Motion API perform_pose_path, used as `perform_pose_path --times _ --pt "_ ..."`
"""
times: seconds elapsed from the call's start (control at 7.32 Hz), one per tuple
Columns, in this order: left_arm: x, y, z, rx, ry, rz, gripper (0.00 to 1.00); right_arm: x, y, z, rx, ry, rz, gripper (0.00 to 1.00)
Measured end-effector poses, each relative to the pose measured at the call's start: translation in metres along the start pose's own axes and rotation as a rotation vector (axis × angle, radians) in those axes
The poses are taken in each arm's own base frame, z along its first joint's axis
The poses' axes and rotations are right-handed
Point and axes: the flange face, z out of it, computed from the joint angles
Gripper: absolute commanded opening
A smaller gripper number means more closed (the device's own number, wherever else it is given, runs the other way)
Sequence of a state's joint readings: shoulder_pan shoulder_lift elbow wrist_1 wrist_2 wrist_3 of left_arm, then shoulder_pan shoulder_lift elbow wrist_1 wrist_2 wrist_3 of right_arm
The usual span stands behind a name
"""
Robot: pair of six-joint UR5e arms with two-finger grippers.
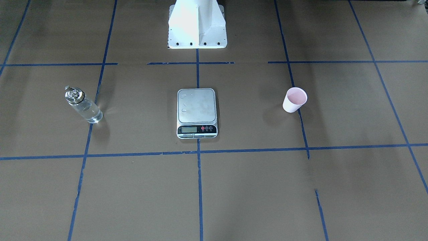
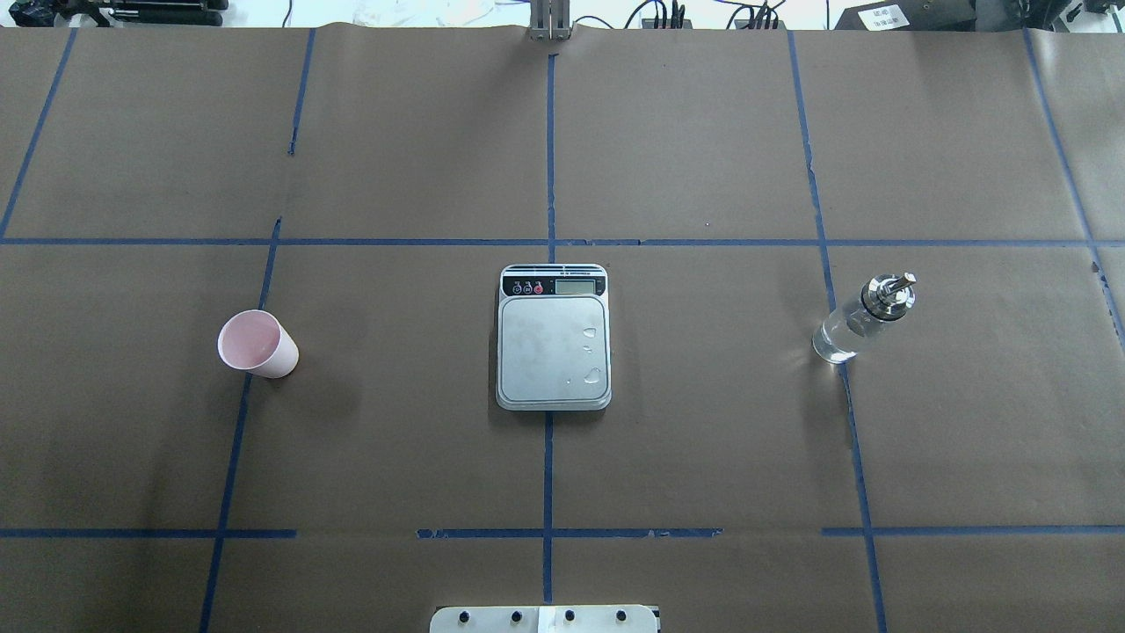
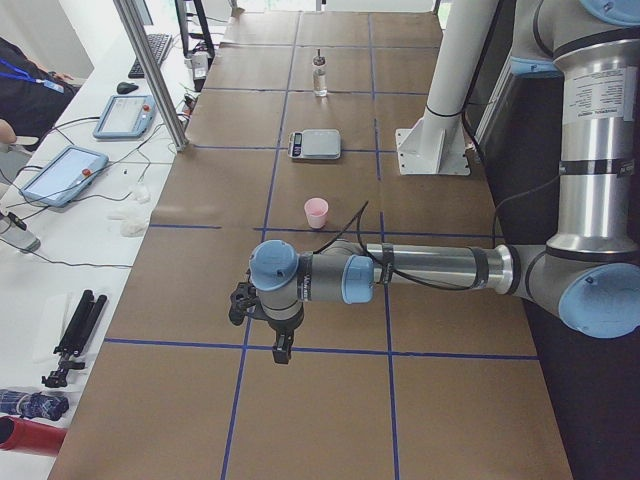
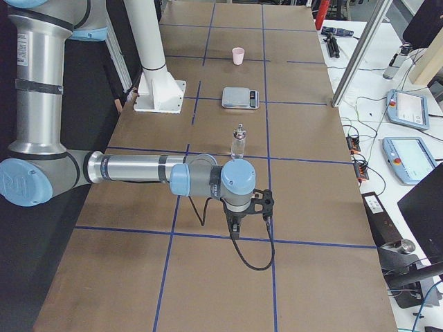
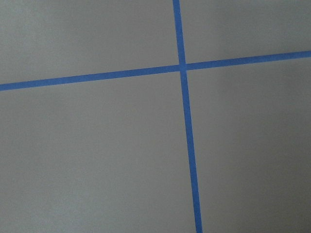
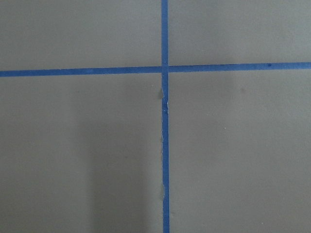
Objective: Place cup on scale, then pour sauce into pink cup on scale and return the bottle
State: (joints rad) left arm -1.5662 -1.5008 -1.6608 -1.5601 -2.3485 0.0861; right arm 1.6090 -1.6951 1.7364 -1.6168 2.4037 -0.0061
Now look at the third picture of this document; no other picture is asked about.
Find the silver digital kitchen scale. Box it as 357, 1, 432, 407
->
288, 129, 341, 160

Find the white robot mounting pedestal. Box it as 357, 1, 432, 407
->
396, 0, 499, 176

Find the pink paper cup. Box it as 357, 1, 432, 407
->
304, 197, 329, 229

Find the black computer mouse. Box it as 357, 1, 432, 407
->
116, 82, 139, 95

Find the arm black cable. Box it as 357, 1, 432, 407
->
313, 200, 566, 291

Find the white crumpled tissue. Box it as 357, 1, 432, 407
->
107, 182, 151, 238

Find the person in black shirt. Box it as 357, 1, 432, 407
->
1, 38, 78, 151

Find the far blue teach pendant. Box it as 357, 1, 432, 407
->
93, 95, 156, 140

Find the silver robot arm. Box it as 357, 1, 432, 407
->
229, 1, 639, 364

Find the glass sauce bottle metal cap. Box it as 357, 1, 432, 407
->
312, 49, 328, 97

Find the blue teach pendant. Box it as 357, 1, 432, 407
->
20, 146, 109, 207
93, 95, 156, 140

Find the aluminium frame post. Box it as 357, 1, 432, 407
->
113, 0, 188, 152

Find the red cylinder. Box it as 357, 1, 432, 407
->
1, 416, 67, 457

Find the near blue teach pendant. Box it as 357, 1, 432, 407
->
20, 146, 109, 207

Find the black keyboard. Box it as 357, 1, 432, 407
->
127, 33, 173, 80

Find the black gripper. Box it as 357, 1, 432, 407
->
268, 314, 303, 364

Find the black folded tripod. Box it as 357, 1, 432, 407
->
41, 290, 108, 388

